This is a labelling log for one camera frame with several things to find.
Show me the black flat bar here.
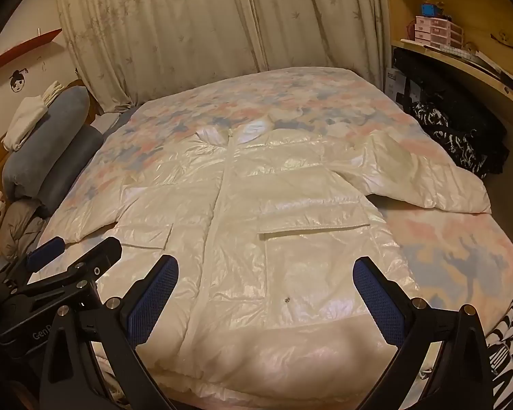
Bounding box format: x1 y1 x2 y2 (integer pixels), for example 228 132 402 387
470 49 513 95

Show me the wooden shelf desk unit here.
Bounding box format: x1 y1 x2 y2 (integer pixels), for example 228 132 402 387
385 0 513 146

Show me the pink drawer organizer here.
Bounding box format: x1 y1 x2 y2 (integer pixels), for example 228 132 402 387
414 15 464 50

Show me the black bag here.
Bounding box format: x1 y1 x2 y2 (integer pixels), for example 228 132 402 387
391 47 509 176

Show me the white cardboard box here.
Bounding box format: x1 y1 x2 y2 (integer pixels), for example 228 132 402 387
387 67 408 103

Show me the grey-blue bed sheet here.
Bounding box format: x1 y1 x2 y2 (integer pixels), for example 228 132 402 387
98 107 137 137

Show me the cat printed blanket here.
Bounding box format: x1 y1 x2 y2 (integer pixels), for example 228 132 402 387
47 66 513 410

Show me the beige down jacket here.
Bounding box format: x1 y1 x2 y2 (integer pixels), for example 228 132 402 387
0 199 48 265

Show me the face wall sticker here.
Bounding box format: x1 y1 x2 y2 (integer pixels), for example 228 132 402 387
8 67 30 94

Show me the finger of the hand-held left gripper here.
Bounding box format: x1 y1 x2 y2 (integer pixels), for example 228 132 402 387
0 237 66 291
60 237 123 293

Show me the beige leaf-print curtain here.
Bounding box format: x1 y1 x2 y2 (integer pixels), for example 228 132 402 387
55 0 390 112

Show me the white keyboard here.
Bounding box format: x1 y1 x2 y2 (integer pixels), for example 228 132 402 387
399 39 475 59

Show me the black white striped cloth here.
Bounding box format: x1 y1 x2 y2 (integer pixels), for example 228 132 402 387
483 297 513 410

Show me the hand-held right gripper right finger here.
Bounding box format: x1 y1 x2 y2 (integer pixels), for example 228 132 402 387
346 257 503 410

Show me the black white patterned cloth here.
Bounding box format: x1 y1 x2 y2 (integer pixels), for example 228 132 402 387
410 101 492 180

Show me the white puffer jacket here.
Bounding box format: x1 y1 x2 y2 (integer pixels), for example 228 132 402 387
47 122 492 394

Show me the white folded cloth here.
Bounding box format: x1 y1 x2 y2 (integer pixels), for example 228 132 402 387
2 94 48 152

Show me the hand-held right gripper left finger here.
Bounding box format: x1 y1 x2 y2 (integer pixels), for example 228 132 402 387
38 254 180 410

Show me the light grey-blue rolled blanket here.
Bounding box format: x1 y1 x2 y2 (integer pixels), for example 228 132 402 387
2 85 91 199

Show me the cream folded towel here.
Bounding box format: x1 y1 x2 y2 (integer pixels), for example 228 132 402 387
42 80 69 105

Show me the red wall shelf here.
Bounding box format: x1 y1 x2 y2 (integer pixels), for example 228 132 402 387
0 28 63 74

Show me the dark grey-blue rolled blanket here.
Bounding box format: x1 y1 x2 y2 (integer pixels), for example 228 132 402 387
36 126 105 218

